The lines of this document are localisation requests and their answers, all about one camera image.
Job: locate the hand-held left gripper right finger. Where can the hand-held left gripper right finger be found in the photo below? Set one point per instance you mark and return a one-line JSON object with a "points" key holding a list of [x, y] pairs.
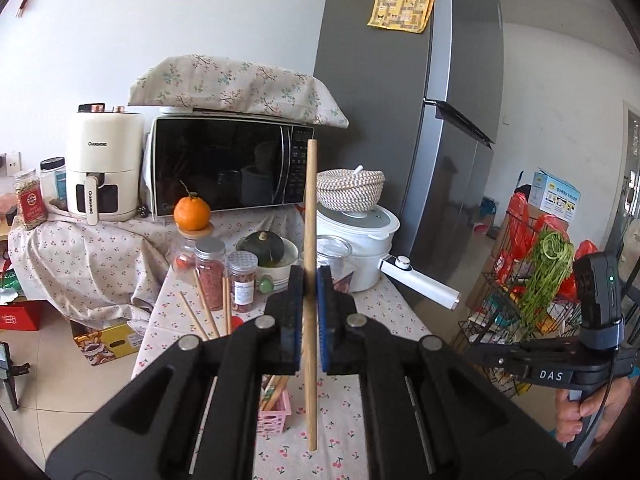
{"points": [[323, 320]]}

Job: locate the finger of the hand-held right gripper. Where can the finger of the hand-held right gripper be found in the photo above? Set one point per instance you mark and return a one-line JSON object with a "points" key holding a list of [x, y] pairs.
{"points": [[495, 360]]}

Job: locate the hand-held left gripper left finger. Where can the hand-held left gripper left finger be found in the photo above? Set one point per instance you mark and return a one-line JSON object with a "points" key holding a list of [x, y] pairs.
{"points": [[297, 310]]}

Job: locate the bundle of wooden chopsticks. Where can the bundle of wooden chopsticks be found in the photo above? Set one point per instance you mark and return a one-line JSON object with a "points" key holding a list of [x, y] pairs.
{"points": [[272, 395]]}

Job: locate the light wooden chopstick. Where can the light wooden chopstick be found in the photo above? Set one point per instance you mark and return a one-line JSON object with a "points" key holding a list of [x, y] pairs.
{"points": [[312, 210]]}

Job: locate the pile of wooden chopsticks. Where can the pile of wooden chopsticks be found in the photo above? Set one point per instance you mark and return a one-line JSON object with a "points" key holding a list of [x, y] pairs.
{"points": [[195, 317]]}

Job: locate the pink plastic basket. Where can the pink plastic basket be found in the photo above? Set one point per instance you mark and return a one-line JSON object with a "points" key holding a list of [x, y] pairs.
{"points": [[274, 417]]}

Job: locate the person's right hand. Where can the person's right hand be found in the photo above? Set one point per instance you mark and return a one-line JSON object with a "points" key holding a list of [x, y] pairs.
{"points": [[567, 415]]}

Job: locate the green round lid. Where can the green round lid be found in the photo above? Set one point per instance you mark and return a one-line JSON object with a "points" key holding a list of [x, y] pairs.
{"points": [[265, 286]]}

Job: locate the white bowl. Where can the white bowl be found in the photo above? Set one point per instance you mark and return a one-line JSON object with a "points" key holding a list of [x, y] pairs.
{"points": [[287, 260]]}

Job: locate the green leafy vegetables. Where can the green leafy vegetables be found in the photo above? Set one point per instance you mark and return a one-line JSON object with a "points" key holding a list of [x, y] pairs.
{"points": [[547, 270]]}

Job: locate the spice jar with white label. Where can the spice jar with white label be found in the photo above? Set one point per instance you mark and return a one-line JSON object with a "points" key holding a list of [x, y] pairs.
{"points": [[242, 285]]}

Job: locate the green squash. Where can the green squash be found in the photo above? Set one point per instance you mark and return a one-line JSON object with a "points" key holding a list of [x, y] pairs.
{"points": [[260, 247]]}

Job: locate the white electric pot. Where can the white electric pot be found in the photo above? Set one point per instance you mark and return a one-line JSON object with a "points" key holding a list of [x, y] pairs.
{"points": [[365, 255]]}

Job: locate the spice jar with red contents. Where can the spice jar with red contents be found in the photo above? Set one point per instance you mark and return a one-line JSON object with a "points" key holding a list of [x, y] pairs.
{"points": [[210, 270]]}

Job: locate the cherry print tablecloth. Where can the cherry print tablecloth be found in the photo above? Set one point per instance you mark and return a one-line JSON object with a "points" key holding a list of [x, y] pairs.
{"points": [[335, 425]]}

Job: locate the red plastic bag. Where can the red plastic bag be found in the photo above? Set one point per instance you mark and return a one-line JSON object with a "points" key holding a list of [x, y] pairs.
{"points": [[517, 225]]}

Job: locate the blue and white cardboard box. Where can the blue and white cardboard box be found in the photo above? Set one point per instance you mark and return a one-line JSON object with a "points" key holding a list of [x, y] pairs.
{"points": [[555, 195]]}

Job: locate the glass jar with wooden lid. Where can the glass jar with wooden lid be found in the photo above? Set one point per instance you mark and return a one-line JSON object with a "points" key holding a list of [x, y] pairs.
{"points": [[186, 255]]}

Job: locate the woven basket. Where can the woven basket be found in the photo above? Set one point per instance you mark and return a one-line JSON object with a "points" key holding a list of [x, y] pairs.
{"points": [[350, 190]]}

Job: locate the orange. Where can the orange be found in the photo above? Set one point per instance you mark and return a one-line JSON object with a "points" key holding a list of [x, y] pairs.
{"points": [[191, 212]]}

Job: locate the black microwave oven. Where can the black microwave oven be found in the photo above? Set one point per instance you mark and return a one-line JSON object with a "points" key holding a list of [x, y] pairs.
{"points": [[225, 165]]}

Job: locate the printed cardboard box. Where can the printed cardboard box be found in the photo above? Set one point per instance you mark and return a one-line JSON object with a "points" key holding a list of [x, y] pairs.
{"points": [[107, 345]]}

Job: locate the grey refrigerator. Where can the grey refrigerator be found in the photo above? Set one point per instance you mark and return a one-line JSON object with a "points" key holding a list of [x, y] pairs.
{"points": [[390, 135]]}

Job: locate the cherry print cabinet cloth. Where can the cherry print cabinet cloth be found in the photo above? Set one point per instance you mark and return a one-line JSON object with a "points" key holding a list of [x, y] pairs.
{"points": [[90, 260]]}

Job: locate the floral cloth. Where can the floral cloth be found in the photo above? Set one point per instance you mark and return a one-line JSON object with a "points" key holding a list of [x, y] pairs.
{"points": [[230, 85]]}

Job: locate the white air fryer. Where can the white air fryer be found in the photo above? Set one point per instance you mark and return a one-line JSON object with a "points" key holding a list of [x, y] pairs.
{"points": [[102, 160]]}

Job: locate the white jar with dark lid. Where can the white jar with dark lid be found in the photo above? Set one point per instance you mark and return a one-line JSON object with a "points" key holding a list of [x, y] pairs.
{"points": [[54, 182]]}

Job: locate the red gift box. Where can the red gift box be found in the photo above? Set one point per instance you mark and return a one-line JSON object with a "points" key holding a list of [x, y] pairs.
{"points": [[17, 316]]}

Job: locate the red label nut jar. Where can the red label nut jar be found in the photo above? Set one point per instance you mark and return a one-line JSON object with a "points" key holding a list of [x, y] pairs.
{"points": [[30, 200]]}

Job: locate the yellow paper sheet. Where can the yellow paper sheet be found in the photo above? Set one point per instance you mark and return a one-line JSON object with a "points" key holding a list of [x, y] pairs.
{"points": [[401, 7]]}

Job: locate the wall socket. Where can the wall socket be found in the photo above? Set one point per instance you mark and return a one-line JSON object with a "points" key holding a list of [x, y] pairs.
{"points": [[10, 164]]}

